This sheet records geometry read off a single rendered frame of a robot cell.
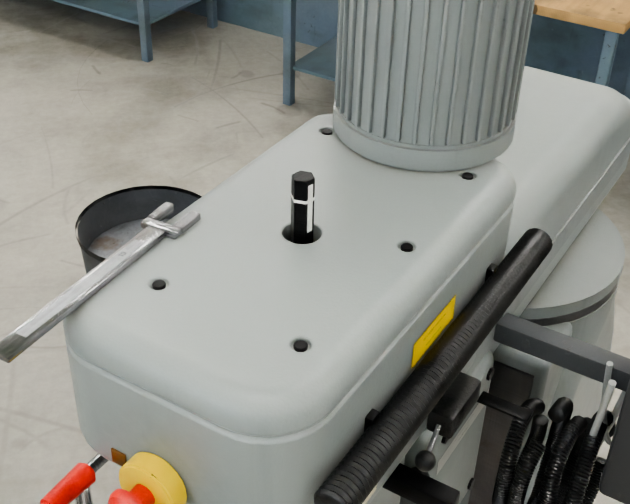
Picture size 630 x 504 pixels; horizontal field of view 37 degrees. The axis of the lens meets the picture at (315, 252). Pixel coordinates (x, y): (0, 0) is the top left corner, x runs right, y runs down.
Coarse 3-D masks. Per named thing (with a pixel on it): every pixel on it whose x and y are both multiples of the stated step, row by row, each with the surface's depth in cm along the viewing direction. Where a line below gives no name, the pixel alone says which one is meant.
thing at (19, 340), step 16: (160, 208) 90; (144, 224) 88; (160, 224) 88; (176, 224) 88; (192, 224) 89; (144, 240) 86; (160, 240) 87; (112, 256) 84; (128, 256) 84; (96, 272) 82; (112, 272) 82; (80, 288) 80; (96, 288) 80; (48, 304) 78; (64, 304) 78; (80, 304) 79; (32, 320) 76; (48, 320) 76; (16, 336) 75; (32, 336) 75; (0, 352) 73; (16, 352) 73
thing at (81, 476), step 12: (96, 456) 90; (72, 468) 88; (84, 468) 88; (96, 468) 89; (60, 480) 87; (72, 480) 87; (84, 480) 87; (48, 492) 86; (60, 492) 86; (72, 492) 86
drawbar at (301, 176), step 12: (300, 180) 85; (312, 180) 85; (300, 192) 85; (300, 204) 86; (300, 216) 87; (312, 216) 87; (300, 228) 87; (312, 228) 88; (300, 240) 88; (312, 240) 89
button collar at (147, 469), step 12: (144, 456) 79; (156, 456) 79; (132, 468) 78; (144, 468) 78; (156, 468) 78; (168, 468) 78; (120, 480) 80; (132, 480) 79; (144, 480) 78; (156, 480) 77; (168, 480) 78; (180, 480) 79; (156, 492) 78; (168, 492) 78; (180, 492) 79
